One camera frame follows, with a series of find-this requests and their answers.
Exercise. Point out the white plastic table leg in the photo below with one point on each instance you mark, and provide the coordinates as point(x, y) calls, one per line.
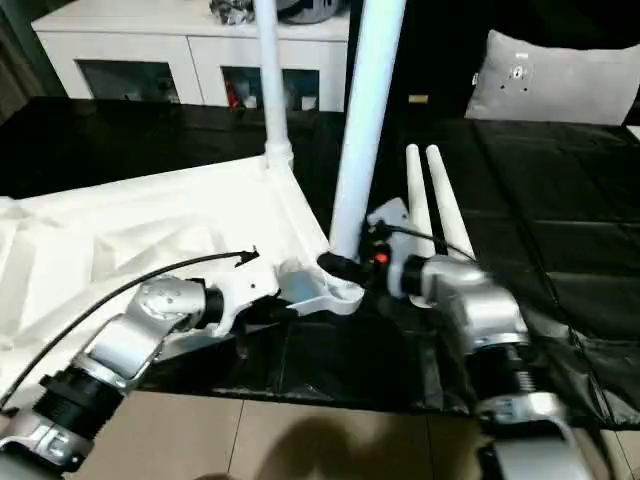
point(418, 200)
point(448, 210)
point(368, 120)
point(272, 80)

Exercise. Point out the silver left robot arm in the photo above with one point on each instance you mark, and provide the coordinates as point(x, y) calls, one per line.
point(110, 350)

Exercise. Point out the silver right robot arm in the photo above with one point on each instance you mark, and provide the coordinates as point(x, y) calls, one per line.
point(490, 320)

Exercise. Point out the white plastic table top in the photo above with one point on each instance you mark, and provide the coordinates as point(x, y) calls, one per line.
point(150, 230)

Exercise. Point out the grey pillow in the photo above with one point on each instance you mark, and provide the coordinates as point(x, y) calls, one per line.
point(560, 85)

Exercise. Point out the white sideboard cabinet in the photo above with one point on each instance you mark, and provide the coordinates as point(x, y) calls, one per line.
point(150, 45)

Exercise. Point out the colourful clutter bundle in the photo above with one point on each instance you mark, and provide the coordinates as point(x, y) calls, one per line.
point(232, 10)

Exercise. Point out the grey curtain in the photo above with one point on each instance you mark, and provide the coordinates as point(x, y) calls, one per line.
point(15, 50)

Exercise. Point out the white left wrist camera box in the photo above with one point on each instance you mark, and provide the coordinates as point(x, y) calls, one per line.
point(245, 285)

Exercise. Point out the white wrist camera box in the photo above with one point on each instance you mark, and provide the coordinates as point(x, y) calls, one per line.
point(390, 220)
point(245, 285)

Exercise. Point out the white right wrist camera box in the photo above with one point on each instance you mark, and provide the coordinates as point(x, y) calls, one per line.
point(390, 220)

